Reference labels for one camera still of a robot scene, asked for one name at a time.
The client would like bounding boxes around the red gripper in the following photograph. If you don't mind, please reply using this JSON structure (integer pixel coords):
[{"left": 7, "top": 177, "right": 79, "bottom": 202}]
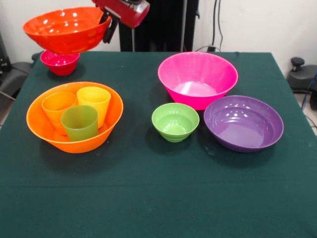
[{"left": 92, "top": 0, "right": 151, "bottom": 44}]

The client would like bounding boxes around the wide red bowl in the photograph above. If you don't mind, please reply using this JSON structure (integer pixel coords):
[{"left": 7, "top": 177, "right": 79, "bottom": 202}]
[{"left": 22, "top": 6, "right": 112, "bottom": 54}]

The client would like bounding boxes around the small crimson bowl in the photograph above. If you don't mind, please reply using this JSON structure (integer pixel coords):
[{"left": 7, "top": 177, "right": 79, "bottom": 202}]
[{"left": 40, "top": 50, "right": 80, "bottom": 76}]

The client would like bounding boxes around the yellow cup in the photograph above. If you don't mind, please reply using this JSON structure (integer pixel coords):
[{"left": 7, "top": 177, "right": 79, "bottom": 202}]
[{"left": 76, "top": 86, "right": 111, "bottom": 129}]

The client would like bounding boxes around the orange cup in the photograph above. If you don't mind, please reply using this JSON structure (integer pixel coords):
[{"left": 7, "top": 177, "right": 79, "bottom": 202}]
[{"left": 41, "top": 92, "right": 78, "bottom": 136}]

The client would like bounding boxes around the green cup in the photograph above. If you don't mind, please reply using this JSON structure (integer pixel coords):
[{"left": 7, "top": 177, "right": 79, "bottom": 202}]
[{"left": 60, "top": 105, "right": 99, "bottom": 142}]

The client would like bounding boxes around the large pink bowl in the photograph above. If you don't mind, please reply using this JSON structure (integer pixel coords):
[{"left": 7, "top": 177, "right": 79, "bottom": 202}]
[{"left": 158, "top": 51, "right": 239, "bottom": 111}]

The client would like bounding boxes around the large orange bowl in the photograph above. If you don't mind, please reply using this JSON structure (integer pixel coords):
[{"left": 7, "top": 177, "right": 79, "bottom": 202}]
[{"left": 26, "top": 81, "right": 124, "bottom": 154}]

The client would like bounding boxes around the black chair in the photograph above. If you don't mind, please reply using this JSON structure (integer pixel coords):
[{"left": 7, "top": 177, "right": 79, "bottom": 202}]
[{"left": 0, "top": 32, "right": 33, "bottom": 99}]

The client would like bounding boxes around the small green bowl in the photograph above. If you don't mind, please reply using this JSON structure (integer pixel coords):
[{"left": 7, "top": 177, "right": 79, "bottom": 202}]
[{"left": 151, "top": 102, "right": 200, "bottom": 143}]

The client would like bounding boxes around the wide purple bowl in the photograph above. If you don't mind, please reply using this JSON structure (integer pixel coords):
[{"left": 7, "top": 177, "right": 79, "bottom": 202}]
[{"left": 204, "top": 95, "right": 284, "bottom": 153}]

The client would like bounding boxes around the dark green table cloth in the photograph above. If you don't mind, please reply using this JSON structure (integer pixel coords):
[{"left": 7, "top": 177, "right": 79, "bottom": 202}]
[{"left": 0, "top": 51, "right": 317, "bottom": 238}]

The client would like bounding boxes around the black floor device with knob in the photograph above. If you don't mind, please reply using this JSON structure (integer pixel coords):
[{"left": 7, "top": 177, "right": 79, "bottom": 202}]
[{"left": 286, "top": 57, "right": 317, "bottom": 94}]

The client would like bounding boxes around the black hanging cable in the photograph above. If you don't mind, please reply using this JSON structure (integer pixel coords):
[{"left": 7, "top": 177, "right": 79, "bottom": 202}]
[{"left": 198, "top": 0, "right": 223, "bottom": 52}]

